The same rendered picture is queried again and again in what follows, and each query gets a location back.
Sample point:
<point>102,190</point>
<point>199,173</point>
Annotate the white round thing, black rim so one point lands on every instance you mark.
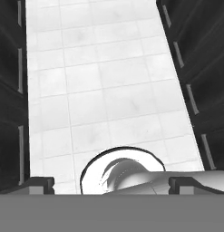
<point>131,178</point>

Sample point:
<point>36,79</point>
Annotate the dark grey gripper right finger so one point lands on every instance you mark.
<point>183,182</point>

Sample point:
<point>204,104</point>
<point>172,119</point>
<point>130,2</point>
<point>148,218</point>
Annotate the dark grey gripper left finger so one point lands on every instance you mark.
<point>40,182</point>

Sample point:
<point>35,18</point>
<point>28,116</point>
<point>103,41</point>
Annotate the dark cupboard run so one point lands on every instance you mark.
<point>7,99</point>
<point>207,60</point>

